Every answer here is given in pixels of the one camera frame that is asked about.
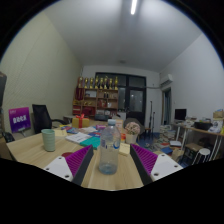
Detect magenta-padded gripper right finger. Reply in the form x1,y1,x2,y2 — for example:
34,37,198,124
129,143,185,186

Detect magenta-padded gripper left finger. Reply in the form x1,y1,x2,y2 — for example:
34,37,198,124
43,144,95,186

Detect clear plastic water bottle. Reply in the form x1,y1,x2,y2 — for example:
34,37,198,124
98,119,122,176

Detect pale green cup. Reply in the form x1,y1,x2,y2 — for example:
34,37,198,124
40,128,57,153

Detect stack of books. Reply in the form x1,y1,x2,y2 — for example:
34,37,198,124
159,124,178,144

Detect white open booklet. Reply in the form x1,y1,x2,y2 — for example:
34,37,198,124
65,131,93,145

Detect teal book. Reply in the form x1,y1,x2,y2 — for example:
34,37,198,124
79,136,102,150

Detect white round stool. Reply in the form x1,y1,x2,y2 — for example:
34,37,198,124
192,147,212,165

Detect beige paper pad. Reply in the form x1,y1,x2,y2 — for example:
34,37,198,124
118,142,131,156

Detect pink flowers in white pot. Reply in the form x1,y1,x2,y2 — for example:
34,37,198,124
124,121,141,145

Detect blue printed book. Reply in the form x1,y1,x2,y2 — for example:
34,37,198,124
88,130,103,138

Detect yellow gift box red ribbon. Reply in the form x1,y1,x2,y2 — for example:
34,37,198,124
71,113,91,129

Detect black tripod stand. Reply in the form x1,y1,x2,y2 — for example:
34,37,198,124
148,100,156,133

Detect long cluttered wooden desk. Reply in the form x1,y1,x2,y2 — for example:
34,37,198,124
171,119,224,161

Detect black office chair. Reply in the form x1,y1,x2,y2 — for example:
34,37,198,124
31,104,68,135

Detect black computer monitor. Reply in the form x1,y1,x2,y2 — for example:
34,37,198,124
174,108,188,121

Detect purple sign board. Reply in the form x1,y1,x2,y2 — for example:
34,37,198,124
8,106,32,134

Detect dark glass door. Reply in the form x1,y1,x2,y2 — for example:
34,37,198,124
95,72,148,126

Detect wooden shelf unit with trophies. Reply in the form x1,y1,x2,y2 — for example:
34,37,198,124
72,75,120,118

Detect white air conditioner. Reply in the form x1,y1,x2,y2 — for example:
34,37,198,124
159,73,175,88

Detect dark grey bag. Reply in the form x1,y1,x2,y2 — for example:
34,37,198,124
0,71,8,108

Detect ceiling tube light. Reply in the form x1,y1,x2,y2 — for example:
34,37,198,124
130,0,139,16

